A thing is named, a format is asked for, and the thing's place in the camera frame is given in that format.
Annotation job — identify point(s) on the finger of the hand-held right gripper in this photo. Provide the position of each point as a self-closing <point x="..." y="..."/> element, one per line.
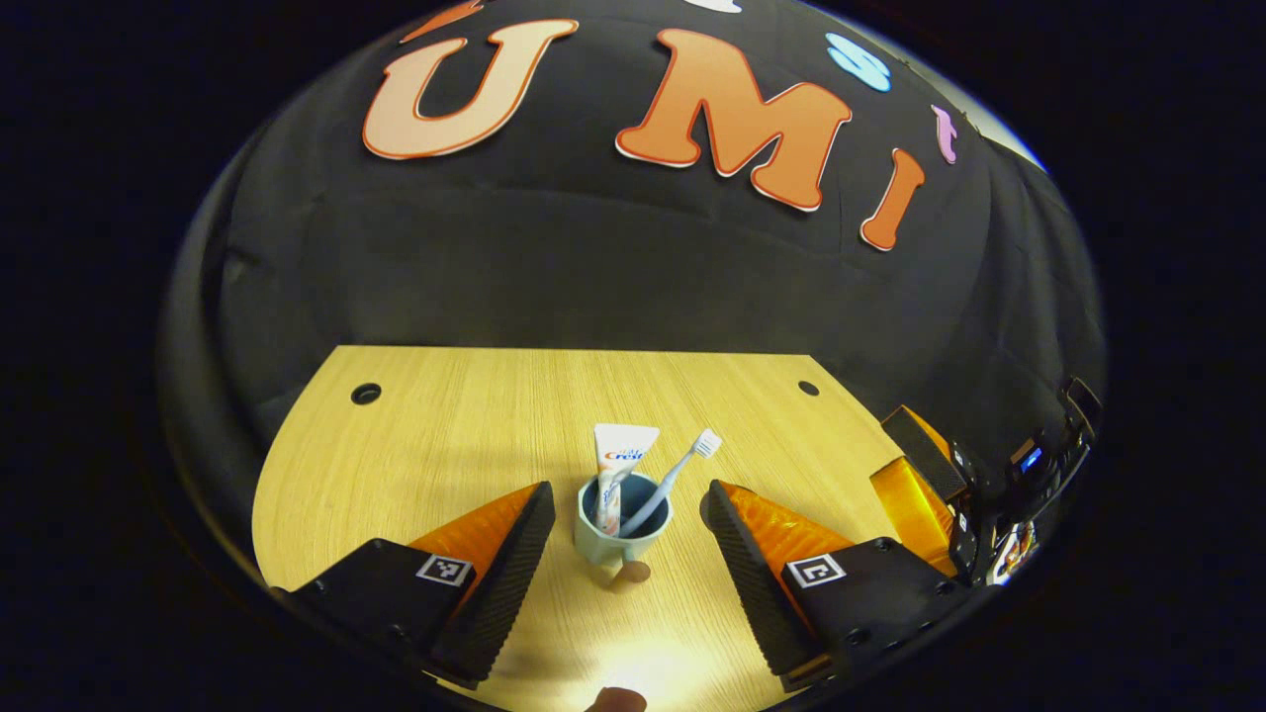
<point x="915" y="514"/>
<point x="925" y="450"/>

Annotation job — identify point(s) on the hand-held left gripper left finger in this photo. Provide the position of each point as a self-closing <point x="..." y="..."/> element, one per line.
<point x="509" y="583"/>

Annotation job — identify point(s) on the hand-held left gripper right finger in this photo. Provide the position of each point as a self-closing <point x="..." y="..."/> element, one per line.
<point x="747" y="583"/>

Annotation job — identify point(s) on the light blue cup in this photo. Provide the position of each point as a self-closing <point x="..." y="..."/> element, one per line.
<point x="598" y="544"/>

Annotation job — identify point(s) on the white toothbrush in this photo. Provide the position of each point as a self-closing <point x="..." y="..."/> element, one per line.
<point x="682" y="467"/>

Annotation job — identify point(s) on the white toothpaste tube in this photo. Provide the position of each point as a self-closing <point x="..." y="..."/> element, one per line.
<point x="623" y="443"/>

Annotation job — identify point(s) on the wooden desktop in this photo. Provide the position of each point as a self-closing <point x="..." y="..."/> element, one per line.
<point x="445" y="435"/>

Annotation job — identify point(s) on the black backdrop cloth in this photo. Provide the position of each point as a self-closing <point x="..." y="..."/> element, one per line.
<point x="593" y="267"/>

